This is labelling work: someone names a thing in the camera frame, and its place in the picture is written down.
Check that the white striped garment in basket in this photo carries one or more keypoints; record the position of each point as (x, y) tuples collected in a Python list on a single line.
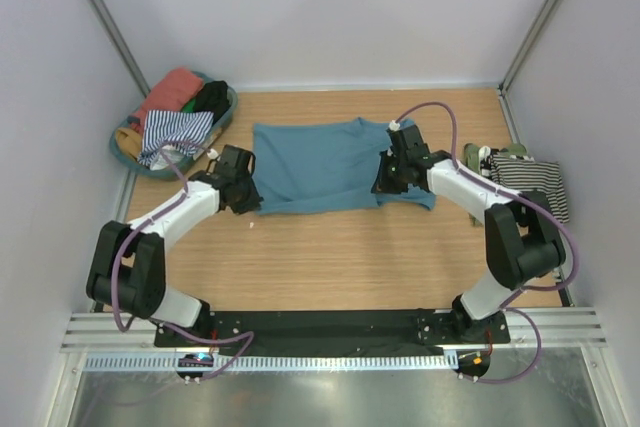
[(184, 133)]

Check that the light blue garment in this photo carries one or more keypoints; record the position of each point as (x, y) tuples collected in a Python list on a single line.
[(323, 168)]

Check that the slotted white cable duct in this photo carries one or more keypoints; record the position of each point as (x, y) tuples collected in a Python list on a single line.
[(184, 362)]

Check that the green garment in basket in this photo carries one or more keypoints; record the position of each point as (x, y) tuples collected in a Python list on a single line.
[(189, 107)]

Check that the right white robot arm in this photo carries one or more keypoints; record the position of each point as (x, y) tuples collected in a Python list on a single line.
[(522, 240)]

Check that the coral red garment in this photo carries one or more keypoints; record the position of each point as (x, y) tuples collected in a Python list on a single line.
[(175, 90)]

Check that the thin striped black tank top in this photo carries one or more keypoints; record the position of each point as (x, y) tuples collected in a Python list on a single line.
[(527, 175)]

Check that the aluminium frame rail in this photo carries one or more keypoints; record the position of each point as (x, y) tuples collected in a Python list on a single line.
[(549, 327)]

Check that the black garment in basket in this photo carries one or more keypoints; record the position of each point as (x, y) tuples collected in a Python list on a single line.
[(212, 98)]

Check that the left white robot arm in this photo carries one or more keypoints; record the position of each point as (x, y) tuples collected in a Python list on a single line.
[(128, 272)]

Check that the mustard brown garment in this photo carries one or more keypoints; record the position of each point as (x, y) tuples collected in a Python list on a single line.
[(129, 142)]

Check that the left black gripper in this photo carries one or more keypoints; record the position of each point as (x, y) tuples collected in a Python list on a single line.
[(252, 203)]

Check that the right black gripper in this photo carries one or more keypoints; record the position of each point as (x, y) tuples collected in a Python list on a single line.
[(383, 184)]

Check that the teal laundry basket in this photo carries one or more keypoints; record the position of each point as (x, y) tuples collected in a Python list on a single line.
[(161, 170)]

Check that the olive green folded tank top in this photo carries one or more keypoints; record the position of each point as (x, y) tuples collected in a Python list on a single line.
[(477, 158)]

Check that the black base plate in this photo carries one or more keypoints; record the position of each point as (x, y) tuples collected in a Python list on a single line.
[(344, 333)]

